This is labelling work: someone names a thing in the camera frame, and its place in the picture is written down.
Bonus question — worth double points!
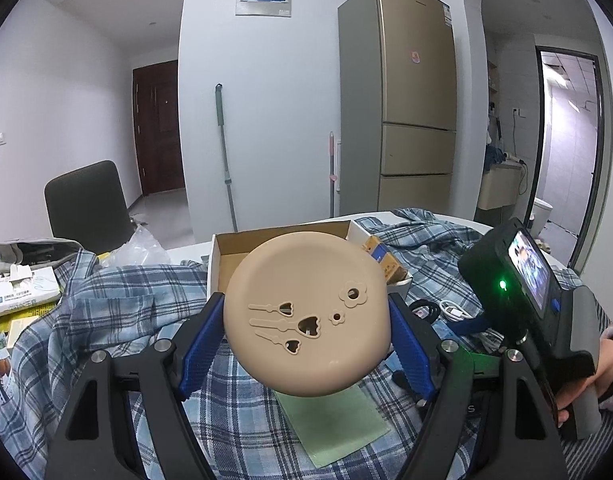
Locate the black hair ties bundle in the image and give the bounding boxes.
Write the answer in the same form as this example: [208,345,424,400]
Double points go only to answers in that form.
[408,299,443,322]

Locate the gold blue carton box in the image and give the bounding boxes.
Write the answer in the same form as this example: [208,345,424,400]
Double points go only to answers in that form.
[363,235,407,284]

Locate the green square cloth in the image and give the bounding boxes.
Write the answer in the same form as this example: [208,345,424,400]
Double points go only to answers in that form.
[275,385,390,468]

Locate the person's right hand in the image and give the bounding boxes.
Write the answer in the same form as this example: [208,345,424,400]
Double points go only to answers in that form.
[556,323,613,427]

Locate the beige cabinet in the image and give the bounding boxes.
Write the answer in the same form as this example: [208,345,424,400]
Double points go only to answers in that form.
[477,162,524,210]

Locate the blue plaid shirt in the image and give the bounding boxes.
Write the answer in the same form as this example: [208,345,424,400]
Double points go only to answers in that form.
[0,207,613,480]

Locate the yellow paper package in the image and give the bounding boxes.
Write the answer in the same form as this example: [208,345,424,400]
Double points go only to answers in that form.
[0,302,57,350]

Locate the white tissue pack stack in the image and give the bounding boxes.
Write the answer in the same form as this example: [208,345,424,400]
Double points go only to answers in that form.
[0,266,61,316]

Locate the clear plastic bag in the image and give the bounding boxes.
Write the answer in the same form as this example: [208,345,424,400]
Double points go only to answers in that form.
[99,226,171,268]

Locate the shallow cardboard box tray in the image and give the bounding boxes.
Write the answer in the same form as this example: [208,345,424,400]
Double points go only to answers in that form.
[208,220,411,312]

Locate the black chair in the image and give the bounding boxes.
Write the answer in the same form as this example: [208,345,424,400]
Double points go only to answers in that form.
[44,160,134,254]

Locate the gold three-door refrigerator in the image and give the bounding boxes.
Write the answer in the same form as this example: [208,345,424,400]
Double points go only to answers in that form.
[338,0,457,214]

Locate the dark brown door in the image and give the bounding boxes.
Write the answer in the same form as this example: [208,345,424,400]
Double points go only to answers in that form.
[133,61,185,195]

